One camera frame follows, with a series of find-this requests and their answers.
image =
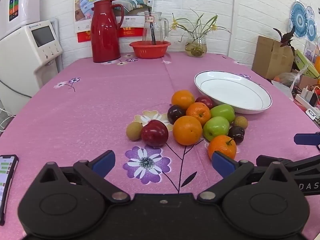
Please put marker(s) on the green flowering plant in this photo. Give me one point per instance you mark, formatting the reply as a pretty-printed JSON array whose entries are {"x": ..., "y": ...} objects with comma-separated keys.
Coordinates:
[{"x": 197, "y": 25}]

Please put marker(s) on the red thermos jug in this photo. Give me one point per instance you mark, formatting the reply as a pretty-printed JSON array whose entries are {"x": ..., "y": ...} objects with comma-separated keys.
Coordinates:
[{"x": 103, "y": 35}]

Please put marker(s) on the black charger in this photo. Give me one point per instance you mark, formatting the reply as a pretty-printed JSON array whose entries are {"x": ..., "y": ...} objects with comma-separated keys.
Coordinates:
[{"x": 313, "y": 100}]

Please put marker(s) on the white water dispenser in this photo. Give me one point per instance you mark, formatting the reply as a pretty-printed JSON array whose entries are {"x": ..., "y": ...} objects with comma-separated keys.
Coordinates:
[{"x": 20, "y": 62}]

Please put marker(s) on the orange bag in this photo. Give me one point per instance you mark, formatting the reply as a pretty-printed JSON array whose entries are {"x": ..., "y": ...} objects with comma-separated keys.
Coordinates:
[{"x": 317, "y": 65}]

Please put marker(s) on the brown round fruit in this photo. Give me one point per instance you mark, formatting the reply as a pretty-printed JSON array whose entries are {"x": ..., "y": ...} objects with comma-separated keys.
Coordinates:
[
  {"x": 133, "y": 130},
  {"x": 240, "y": 122}
]

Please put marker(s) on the black stick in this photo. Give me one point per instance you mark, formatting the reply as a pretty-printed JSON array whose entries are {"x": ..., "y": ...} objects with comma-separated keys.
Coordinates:
[{"x": 152, "y": 32}]

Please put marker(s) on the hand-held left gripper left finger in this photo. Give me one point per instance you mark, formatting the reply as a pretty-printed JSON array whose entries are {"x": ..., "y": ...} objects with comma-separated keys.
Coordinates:
[{"x": 103, "y": 162}]

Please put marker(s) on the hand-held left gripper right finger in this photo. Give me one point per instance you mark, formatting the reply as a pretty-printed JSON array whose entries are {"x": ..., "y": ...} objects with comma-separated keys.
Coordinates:
[{"x": 223, "y": 162}]

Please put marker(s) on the red apple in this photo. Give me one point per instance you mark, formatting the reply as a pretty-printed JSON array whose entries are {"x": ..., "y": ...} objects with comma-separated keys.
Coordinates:
[
  {"x": 154, "y": 133},
  {"x": 205, "y": 101}
]

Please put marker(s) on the white charger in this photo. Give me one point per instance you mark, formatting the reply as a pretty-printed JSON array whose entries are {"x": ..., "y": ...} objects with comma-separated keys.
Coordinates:
[{"x": 305, "y": 93}]

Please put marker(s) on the small pale blue wall fan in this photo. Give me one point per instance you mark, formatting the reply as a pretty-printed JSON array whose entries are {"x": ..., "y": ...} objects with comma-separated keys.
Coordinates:
[{"x": 310, "y": 12}]

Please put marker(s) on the smooth orange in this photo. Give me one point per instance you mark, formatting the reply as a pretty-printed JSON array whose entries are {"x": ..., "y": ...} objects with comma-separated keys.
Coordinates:
[
  {"x": 182, "y": 99},
  {"x": 187, "y": 130}
]

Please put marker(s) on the green box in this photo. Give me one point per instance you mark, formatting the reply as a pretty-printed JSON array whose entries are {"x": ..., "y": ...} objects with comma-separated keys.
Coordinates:
[{"x": 306, "y": 63}]

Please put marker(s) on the dark purple plant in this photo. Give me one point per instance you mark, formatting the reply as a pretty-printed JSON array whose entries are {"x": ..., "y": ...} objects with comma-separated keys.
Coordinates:
[{"x": 286, "y": 37}]

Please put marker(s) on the glass pitcher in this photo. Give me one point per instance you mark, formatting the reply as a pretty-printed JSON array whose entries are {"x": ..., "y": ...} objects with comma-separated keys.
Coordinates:
[{"x": 155, "y": 27}]

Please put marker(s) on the bedding wall poster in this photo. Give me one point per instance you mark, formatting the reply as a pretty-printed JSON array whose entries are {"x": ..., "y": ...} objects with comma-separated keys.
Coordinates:
[{"x": 85, "y": 10}]

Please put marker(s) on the dark purple plum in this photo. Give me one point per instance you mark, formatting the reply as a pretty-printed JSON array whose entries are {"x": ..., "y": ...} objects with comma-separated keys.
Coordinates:
[
  {"x": 236, "y": 134},
  {"x": 175, "y": 113}
]

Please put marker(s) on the medium blue wall fan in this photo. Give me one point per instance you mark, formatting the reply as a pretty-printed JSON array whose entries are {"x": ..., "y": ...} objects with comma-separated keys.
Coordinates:
[{"x": 311, "y": 30}]

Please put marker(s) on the pink floral tablecloth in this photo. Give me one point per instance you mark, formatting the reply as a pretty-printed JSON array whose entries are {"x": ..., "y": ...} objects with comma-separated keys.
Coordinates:
[{"x": 100, "y": 105}]

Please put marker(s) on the white wall conduit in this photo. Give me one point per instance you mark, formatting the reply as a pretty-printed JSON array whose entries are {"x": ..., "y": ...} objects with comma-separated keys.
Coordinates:
[{"x": 233, "y": 5}]

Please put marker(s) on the clear plastic bag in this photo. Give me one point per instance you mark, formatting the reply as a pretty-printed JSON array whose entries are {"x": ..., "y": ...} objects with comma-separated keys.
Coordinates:
[{"x": 286, "y": 78}]

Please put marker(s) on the white wall appliance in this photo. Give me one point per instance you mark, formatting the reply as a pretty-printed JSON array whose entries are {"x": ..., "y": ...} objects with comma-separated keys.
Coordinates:
[{"x": 25, "y": 5}]

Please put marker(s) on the purple framed picture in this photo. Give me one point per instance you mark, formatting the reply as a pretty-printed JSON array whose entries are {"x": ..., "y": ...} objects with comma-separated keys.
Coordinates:
[{"x": 310, "y": 50}]

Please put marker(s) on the red plastic basket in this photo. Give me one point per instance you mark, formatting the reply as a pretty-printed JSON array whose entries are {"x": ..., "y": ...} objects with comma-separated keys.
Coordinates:
[{"x": 150, "y": 50}]

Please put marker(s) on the white plastic container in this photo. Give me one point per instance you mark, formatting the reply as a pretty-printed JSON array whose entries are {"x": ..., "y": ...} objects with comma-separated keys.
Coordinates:
[{"x": 281, "y": 88}]

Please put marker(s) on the glass vase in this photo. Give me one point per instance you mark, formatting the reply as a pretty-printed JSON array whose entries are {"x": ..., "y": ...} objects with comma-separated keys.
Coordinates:
[{"x": 196, "y": 47}]

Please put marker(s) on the smartphone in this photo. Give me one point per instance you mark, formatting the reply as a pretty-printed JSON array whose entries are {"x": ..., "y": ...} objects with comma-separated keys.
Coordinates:
[{"x": 6, "y": 177}]

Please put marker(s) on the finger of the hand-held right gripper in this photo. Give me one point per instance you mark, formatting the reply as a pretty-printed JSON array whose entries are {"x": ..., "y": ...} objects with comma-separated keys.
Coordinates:
[
  {"x": 262, "y": 160},
  {"x": 303, "y": 139}
]

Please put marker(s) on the white device with round logo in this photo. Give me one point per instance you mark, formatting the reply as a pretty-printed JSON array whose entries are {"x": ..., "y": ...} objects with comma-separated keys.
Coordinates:
[{"x": 312, "y": 113}]

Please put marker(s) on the white rimmed plate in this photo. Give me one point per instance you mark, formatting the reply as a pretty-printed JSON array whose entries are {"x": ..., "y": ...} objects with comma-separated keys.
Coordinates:
[{"x": 232, "y": 90}]

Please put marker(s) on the white power strip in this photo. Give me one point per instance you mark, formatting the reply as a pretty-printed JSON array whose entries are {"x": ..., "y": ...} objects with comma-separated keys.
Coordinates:
[{"x": 303, "y": 102}]

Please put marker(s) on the blue patterned wall plates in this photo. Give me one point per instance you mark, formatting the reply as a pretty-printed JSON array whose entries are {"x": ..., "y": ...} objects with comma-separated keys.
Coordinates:
[{"x": 298, "y": 16}]

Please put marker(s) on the green apple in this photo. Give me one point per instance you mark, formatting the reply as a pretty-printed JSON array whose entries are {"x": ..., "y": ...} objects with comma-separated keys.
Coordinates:
[
  {"x": 222, "y": 112},
  {"x": 216, "y": 128}
]

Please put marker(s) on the tangerine with stem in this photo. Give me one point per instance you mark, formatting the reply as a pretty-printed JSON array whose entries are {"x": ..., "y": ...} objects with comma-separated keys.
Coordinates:
[
  {"x": 222, "y": 147},
  {"x": 198, "y": 113}
]

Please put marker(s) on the pink cardboard box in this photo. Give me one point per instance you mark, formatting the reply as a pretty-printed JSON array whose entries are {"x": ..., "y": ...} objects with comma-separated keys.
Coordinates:
[{"x": 308, "y": 81}]

